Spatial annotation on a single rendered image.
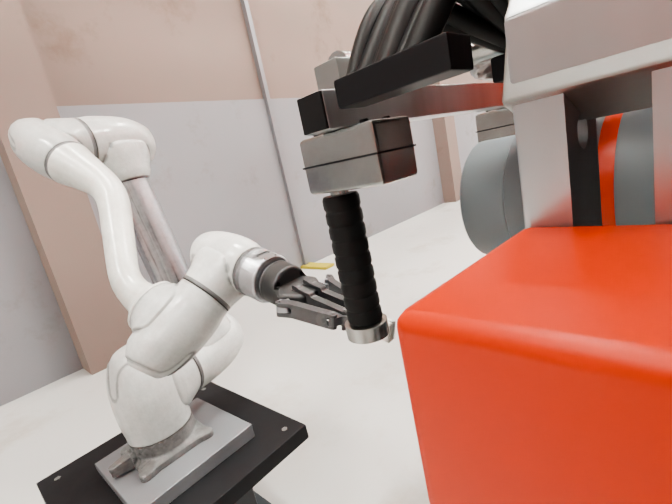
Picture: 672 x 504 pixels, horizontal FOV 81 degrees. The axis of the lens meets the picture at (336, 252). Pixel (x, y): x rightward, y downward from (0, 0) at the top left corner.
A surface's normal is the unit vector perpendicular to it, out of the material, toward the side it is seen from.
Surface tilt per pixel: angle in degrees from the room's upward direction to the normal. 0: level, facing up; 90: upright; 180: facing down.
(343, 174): 90
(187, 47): 90
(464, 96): 90
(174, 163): 90
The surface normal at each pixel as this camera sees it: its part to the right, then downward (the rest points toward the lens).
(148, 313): -0.22, -0.47
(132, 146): 0.87, -0.15
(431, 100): 0.69, 0.02
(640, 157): -0.72, -0.15
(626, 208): -0.69, 0.36
